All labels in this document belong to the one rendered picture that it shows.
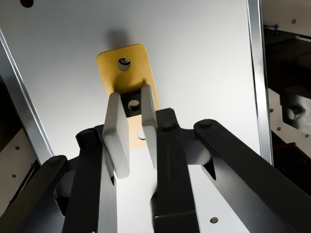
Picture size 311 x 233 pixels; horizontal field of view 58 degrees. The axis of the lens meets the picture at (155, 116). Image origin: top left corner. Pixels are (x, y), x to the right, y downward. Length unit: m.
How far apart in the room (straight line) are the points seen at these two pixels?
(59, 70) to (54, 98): 0.02
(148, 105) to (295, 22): 0.48
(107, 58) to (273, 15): 0.43
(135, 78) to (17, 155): 0.48
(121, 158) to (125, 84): 0.08
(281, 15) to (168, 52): 0.39
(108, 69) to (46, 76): 0.06
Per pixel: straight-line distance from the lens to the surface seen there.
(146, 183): 0.29
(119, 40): 0.24
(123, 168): 0.16
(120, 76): 0.21
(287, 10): 0.61
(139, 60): 0.21
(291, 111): 0.29
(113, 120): 0.16
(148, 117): 0.15
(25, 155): 0.66
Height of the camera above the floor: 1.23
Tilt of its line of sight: 67 degrees down
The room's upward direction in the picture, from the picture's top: 169 degrees clockwise
